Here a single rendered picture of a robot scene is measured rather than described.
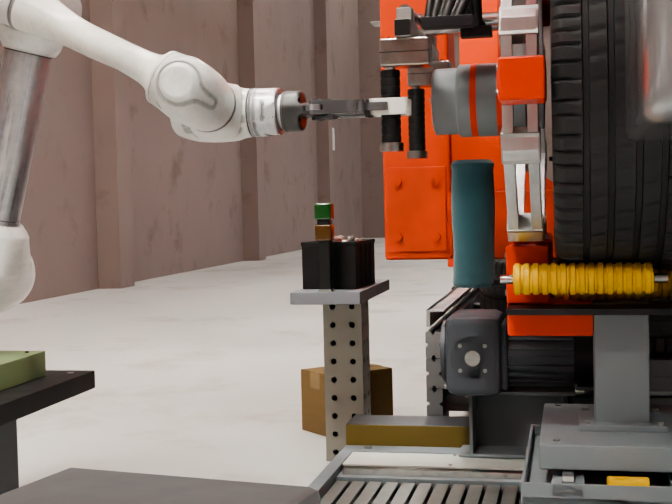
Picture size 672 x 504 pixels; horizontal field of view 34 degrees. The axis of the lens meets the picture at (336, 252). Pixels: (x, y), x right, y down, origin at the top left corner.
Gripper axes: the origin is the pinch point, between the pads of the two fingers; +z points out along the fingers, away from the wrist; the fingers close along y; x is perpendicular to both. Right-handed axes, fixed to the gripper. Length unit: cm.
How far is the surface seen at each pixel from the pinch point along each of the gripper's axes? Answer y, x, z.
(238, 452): -80, -83, -56
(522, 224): -4.1, -21.8, 23.0
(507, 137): 10.0, -6.8, 21.3
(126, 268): -671, -67, -340
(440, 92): -10.7, 3.3, 7.7
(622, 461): 3, -63, 40
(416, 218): -60, -21, -4
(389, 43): 2.5, 11.1, 0.3
